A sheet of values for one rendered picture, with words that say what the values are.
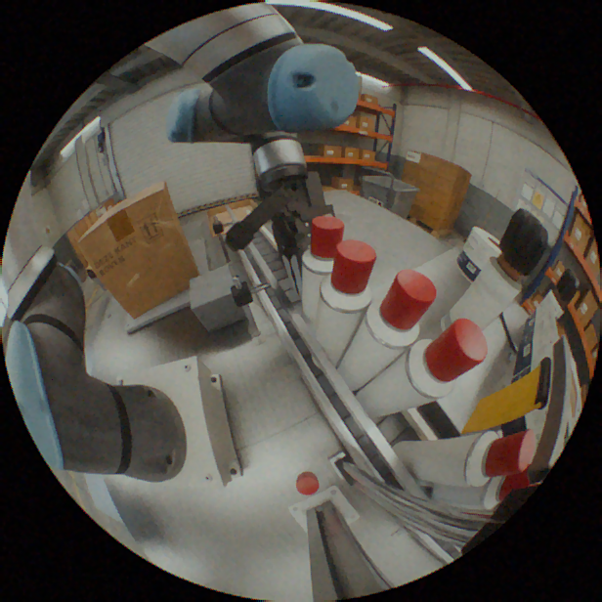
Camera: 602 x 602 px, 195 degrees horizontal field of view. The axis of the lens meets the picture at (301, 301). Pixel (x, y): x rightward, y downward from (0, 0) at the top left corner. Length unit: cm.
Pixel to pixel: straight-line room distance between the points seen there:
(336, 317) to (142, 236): 43
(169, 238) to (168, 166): 396
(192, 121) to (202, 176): 404
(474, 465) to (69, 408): 30
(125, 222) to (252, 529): 61
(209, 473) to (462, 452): 27
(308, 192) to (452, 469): 36
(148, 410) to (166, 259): 35
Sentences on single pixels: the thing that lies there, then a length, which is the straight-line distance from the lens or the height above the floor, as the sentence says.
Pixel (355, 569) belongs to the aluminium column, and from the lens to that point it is 19.
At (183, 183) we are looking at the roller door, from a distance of 435.
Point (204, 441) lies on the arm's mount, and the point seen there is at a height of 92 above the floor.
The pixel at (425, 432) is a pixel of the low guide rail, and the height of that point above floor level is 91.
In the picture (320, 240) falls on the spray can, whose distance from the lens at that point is 17.
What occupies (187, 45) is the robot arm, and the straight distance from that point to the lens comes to 15.
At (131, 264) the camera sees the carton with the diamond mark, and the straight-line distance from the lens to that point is 49.
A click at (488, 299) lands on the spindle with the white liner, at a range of 37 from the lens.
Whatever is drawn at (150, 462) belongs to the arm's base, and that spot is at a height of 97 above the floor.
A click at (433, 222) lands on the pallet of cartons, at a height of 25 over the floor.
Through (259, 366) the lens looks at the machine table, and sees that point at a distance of 35.
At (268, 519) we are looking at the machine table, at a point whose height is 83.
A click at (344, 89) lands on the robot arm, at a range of 15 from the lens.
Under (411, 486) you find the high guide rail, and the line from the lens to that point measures 24.
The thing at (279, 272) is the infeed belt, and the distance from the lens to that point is 43.
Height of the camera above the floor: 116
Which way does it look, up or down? 50 degrees down
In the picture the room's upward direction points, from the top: straight up
